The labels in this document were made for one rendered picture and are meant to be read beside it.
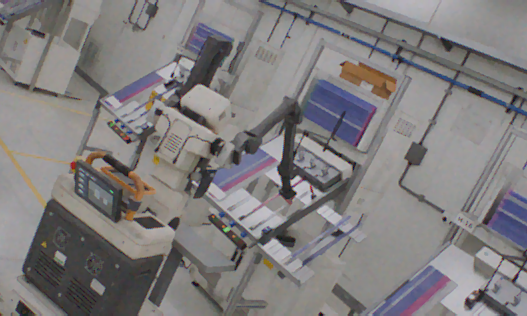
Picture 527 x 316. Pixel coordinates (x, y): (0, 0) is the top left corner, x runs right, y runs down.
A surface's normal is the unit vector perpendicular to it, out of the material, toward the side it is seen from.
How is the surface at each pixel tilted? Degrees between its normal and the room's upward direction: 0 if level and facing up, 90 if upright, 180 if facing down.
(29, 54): 90
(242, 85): 90
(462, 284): 45
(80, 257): 90
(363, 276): 90
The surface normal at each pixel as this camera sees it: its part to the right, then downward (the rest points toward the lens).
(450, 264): -0.14, -0.74
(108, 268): -0.39, 0.00
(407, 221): -0.63, -0.18
